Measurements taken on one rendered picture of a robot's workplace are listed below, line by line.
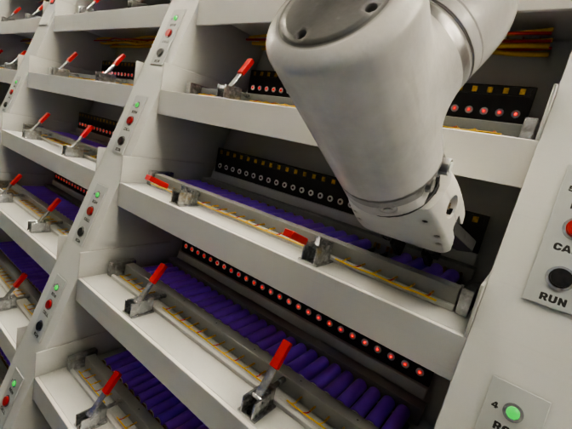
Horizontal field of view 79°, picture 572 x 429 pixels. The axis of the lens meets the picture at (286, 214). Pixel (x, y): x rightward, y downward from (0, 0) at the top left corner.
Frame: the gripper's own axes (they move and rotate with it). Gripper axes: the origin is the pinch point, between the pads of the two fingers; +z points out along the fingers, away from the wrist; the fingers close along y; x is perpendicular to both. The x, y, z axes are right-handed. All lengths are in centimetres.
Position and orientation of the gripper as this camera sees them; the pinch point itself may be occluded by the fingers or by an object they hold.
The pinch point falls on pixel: (414, 243)
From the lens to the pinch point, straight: 45.1
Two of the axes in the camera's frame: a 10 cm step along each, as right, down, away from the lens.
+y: -7.8, -2.8, 5.7
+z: 4.2, 4.5, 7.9
